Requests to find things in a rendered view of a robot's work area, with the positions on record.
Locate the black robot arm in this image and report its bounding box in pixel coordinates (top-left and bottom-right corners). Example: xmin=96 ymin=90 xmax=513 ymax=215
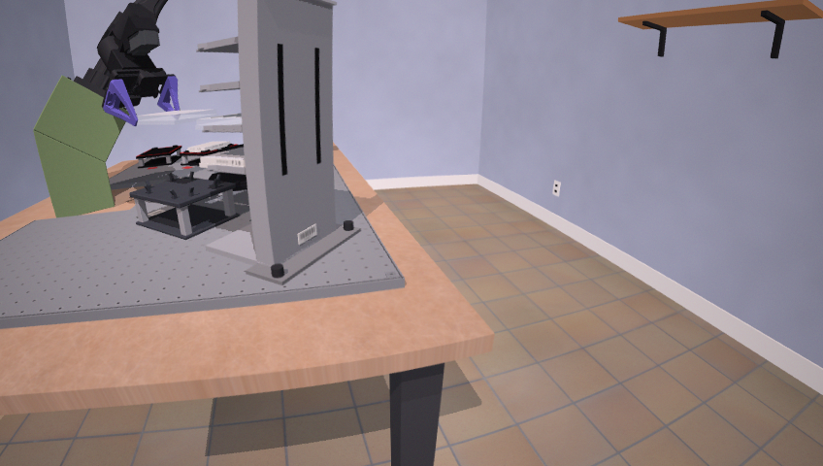
xmin=74 ymin=0 xmax=168 ymax=97

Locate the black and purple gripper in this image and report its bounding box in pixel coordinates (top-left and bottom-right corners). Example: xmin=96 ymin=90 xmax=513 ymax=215
xmin=102 ymin=67 xmax=180 ymax=126

